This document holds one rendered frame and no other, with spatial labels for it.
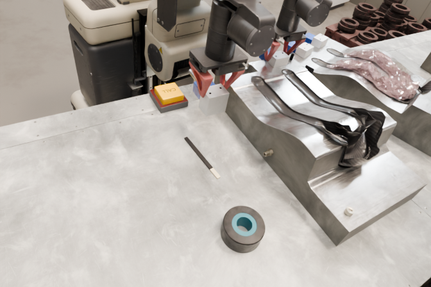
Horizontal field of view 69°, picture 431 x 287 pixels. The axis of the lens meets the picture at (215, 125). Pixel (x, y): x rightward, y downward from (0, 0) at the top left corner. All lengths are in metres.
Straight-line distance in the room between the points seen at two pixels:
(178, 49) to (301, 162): 0.62
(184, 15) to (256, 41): 0.62
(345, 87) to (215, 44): 0.52
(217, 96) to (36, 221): 0.41
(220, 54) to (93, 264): 0.43
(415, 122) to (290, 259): 0.53
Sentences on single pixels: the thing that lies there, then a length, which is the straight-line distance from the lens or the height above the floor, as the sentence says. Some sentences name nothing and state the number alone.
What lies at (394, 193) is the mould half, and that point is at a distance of 0.77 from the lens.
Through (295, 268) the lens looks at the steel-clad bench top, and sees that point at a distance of 0.65.
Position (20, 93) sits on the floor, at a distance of 2.29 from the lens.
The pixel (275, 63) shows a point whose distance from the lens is 0.91.
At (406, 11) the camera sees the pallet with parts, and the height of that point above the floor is 0.39.
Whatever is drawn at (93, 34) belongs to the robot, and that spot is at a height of 0.74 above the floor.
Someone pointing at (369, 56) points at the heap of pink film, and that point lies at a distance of 1.12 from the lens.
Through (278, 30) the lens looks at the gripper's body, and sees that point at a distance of 0.87.
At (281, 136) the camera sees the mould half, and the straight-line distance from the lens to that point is 0.69.
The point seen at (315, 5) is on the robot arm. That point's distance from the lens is 0.79.
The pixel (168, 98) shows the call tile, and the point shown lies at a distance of 0.82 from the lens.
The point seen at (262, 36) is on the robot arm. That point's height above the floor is 1.13.
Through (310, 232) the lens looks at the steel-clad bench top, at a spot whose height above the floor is 0.80.
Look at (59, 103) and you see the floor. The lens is 2.16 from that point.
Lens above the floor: 1.36
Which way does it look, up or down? 43 degrees down
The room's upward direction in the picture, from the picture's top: 11 degrees clockwise
